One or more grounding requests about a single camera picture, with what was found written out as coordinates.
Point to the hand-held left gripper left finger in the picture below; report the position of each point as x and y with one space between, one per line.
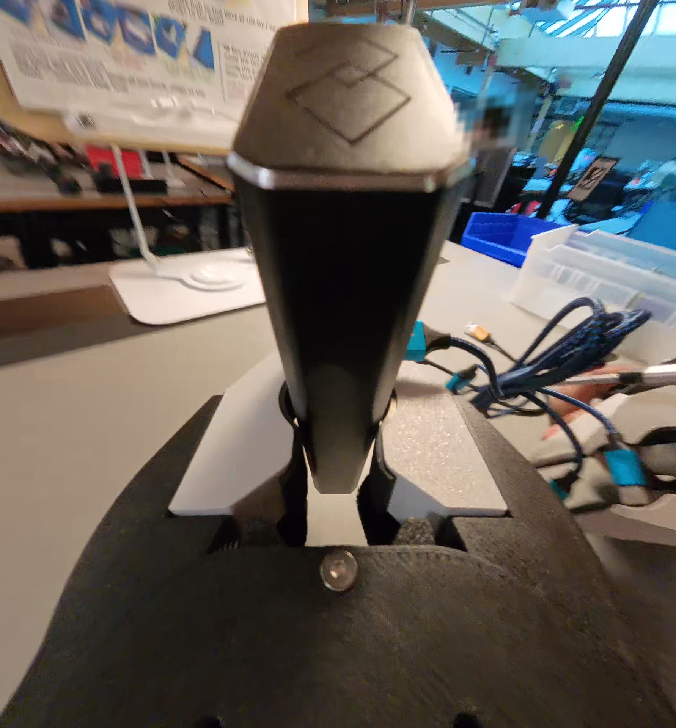
230 455

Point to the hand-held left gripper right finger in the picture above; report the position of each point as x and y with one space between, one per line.
440 449

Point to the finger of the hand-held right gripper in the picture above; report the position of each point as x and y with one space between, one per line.
662 418

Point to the clear plastic organizer box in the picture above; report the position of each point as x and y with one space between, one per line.
600 267

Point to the long black usb hub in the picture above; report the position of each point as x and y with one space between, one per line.
343 284

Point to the large blue plastic bin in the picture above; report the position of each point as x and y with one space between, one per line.
497 239

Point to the person's right hand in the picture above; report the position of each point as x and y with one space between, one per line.
585 406

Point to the black white marker sign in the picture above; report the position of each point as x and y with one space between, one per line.
593 179

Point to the wooden instruction sign board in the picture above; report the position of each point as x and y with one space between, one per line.
116 68

